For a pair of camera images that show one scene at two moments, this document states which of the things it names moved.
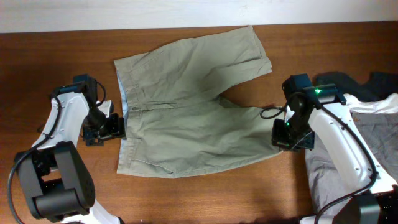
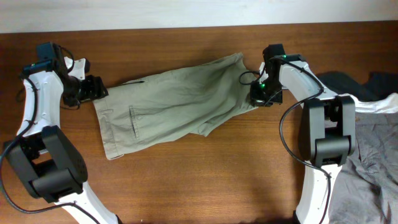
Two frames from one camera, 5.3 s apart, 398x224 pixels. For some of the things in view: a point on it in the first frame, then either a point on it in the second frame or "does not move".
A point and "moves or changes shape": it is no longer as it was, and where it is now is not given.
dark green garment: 376,86 does not move
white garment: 388,104 does not move
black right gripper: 283,137 -> 262,95
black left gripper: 109,130 -> 94,88
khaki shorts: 176,121 moves or changes shape
